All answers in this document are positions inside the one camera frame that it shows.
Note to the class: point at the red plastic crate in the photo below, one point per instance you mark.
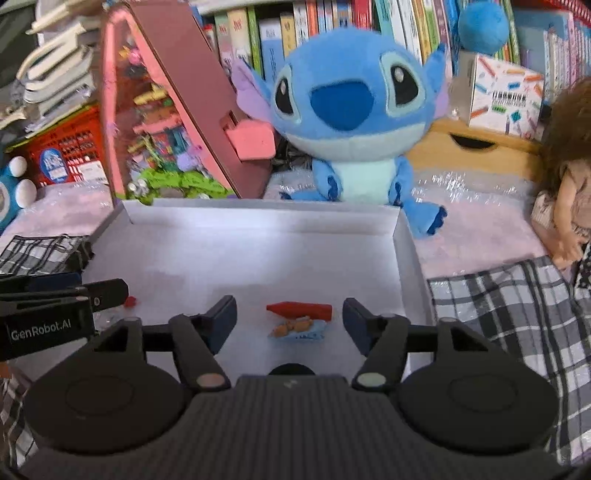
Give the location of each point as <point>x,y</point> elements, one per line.
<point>78,147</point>

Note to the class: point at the blue hair clip orange charm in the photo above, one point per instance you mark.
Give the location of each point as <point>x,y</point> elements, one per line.
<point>300,330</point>

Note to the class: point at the blue cat robot plush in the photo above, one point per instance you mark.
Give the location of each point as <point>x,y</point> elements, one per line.
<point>14,189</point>

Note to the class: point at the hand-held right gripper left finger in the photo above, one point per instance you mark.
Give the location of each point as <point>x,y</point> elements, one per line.
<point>225,319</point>

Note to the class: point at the stack of worn books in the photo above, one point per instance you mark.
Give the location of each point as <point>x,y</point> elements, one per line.
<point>60,64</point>

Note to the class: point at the pink triangular diorama house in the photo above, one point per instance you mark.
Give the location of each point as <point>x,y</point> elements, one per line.
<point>184,92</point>

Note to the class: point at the pink fleece sheet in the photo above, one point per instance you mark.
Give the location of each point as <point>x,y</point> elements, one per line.
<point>475,230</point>

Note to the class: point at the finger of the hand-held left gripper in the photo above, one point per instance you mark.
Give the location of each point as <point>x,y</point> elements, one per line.
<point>108,293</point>
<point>46,280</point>

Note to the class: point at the blue white round plush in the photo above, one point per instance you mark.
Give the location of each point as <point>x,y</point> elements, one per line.
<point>482,23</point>

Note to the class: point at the clear bubble wrap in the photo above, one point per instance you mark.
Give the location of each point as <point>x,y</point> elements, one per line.
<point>466,189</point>

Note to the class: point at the row of colourful children's books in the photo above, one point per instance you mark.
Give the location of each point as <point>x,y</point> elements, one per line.
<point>415,27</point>

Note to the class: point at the brown haired doll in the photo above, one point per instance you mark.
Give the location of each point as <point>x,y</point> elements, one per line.
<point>568,194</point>

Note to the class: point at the black white plaid blanket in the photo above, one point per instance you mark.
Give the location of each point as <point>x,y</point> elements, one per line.
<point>489,304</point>

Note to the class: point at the wooden drawer box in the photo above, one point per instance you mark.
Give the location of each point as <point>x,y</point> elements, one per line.
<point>475,147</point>

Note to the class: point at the small red toy piece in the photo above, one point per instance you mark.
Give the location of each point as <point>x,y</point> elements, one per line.
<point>131,302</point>

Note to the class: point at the white shallow cardboard box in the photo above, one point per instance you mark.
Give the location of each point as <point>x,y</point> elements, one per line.
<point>258,258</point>

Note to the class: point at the blue alien plush toy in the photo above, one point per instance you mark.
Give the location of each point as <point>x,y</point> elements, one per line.
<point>351,115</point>

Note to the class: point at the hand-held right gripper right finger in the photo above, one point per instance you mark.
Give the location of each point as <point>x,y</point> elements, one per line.
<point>354,321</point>

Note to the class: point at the white box with crayon print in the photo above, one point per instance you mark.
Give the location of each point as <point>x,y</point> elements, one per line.
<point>505,94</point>

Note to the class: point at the red bottle shaped toy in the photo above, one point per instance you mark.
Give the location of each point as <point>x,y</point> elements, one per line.
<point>300,309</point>

